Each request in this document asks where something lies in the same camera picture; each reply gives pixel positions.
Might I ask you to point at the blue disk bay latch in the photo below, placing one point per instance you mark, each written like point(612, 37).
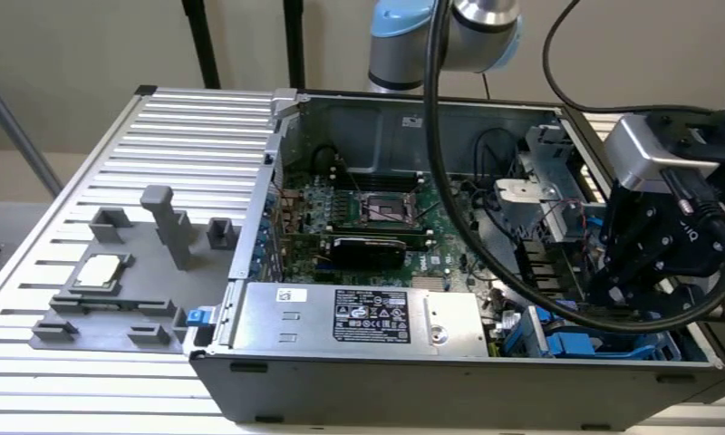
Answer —
point(571, 348)

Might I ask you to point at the silver chipset heatsink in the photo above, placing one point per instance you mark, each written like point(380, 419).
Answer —
point(430, 284)

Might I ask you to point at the grey metal drive cage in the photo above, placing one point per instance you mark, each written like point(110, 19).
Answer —
point(550, 158)

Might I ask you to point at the black stand pole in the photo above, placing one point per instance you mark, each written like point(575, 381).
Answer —
point(294, 45)
point(203, 45)

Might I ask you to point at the blue case latch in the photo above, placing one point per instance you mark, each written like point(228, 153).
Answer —
point(199, 317)

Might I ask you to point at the grey parts rack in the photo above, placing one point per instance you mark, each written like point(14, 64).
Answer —
point(158, 281)

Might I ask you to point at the black RAM slot bank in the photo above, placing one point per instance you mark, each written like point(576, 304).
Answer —
point(375, 180)
point(375, 230)

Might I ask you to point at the green Dell motherboard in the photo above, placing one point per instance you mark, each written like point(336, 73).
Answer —
point(435, 244)

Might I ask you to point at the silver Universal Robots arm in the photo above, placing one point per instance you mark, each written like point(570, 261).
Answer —
point(483, 36)

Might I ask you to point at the grey disk bay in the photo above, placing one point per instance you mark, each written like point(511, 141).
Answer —
point(671, 351)

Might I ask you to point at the metal CPU socket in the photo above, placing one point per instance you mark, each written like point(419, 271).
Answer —
point(387, 208)

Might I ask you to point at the silver power supply unit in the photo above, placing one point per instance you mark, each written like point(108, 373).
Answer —
point(315, 326)

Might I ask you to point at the grey metal pole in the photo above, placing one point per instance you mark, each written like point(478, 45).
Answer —
point(18, 131)

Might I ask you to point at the silver metal bracket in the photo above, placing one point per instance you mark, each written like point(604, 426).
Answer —
point(516, 199)

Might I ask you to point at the black open PC case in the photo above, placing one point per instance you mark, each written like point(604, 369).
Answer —
point(399, 389)

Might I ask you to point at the black graphics card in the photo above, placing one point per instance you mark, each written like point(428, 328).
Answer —
point(368, 254)

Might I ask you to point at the silver CPU chip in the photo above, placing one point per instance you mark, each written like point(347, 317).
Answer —
point(99, 272)

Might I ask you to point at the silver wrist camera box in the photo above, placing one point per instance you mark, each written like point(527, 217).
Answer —
point(647, 154)

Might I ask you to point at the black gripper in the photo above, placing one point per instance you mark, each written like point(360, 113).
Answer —
point(647, 235)

